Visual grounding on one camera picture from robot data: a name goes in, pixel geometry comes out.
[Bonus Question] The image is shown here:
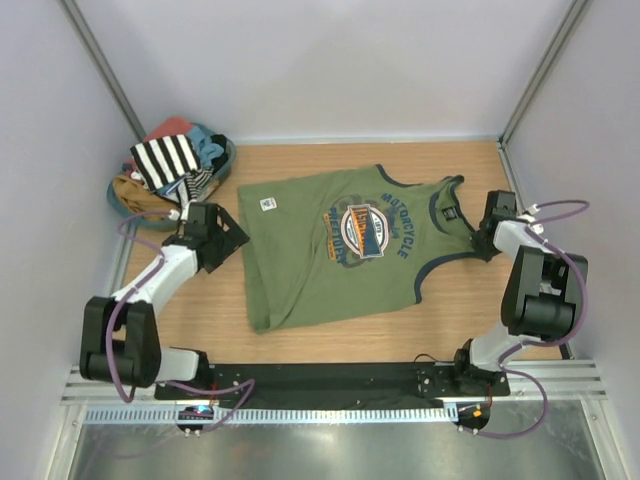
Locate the green motorcycle tank top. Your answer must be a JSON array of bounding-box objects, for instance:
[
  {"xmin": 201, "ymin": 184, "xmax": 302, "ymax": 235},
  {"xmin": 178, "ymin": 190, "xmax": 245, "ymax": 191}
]
[{"xmin": 238, "ymin": 164, "xmax": 478, "ymax": 333}]

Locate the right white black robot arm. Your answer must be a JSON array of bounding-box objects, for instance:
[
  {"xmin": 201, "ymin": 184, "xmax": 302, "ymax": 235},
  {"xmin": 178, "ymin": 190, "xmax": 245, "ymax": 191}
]
[{"xmin": 450, "ymin": 190, "xmax": 590, "ymax": 396}]

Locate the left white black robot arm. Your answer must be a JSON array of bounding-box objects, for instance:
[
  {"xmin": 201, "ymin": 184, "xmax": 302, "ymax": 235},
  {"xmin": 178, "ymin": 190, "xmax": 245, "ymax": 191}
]
[{"xmin": 79, "ymin": 202, "xmax": 249, "ymax": 402}]

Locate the teal laundry basket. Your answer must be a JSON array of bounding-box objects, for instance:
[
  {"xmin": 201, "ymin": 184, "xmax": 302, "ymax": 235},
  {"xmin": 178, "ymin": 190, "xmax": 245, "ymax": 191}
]
[{"xmin": 106, "ymin": 135, "xmax": 236, "ymax": 231}]

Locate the mustard yellow garment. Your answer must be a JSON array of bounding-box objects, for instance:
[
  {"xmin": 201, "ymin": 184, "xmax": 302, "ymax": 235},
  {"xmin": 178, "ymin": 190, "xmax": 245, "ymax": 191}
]
[{"xmin": 109, "ymin": 174, "xmax": 179, "ymax": 222}]

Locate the teal blue garment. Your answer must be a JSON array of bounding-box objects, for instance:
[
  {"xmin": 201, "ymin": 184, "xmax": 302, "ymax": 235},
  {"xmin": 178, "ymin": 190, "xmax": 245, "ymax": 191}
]
[{"xmin": 187, "ymin": 123, "xmax": 229, "ymax": 169}]

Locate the black white striped top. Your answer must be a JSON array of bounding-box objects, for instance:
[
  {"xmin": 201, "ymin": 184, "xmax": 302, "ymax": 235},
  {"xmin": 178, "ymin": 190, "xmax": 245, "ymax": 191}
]
[{"xmin": 130, "ymin": 134, "xmax": 201, "ymax": 192}]

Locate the red garment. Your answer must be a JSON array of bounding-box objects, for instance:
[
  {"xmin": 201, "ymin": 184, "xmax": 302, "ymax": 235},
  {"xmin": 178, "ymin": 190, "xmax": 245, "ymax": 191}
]
[{"xmin": 144, "ymin": 116, "xmax": 193, "ymax": 141}]

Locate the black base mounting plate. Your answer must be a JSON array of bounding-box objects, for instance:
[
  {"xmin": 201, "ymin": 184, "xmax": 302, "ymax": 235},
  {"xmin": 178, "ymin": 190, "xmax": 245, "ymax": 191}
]
[{"xmin": 153, "ymin": 361, "xmax": 512, "ymax": 412}]

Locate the perforated white cable duct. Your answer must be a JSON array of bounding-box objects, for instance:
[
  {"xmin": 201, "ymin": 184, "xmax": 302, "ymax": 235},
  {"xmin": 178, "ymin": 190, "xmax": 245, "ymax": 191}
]
[{"xmin": 84, "ymin": 404, "xmax": 458, "ymax": 426}]

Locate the aluminium front rail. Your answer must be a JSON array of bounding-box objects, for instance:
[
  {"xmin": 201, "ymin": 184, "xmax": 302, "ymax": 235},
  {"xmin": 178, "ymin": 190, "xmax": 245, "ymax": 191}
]
[{"xmin": 60, "ymin": 359, "xmax": 609, "ymax": 404}]

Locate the right aluminium corner post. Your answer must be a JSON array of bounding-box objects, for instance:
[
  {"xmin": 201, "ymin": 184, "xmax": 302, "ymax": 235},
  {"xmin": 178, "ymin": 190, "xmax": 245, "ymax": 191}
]
[{"xmin": 497, "ymin": 0, "xmax": 594, "ymax": 151}]

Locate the aluminium corner post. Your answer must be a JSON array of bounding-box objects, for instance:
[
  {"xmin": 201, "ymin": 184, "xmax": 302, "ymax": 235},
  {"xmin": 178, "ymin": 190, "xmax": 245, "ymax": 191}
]
[
  {"xmin": 59, "ymin": 0, "xmax": 146, "ymax": 141},
  {"xmin": 497, "ymin": 0, "xmax": 594, "ymax": 151}
]

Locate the left aluminium corner post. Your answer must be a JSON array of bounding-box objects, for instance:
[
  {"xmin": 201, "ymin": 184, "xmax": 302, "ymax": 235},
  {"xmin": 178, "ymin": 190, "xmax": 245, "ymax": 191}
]
[{"xmin": 59, "ymin": 0, "xmax": 146, "ymax": 141}]

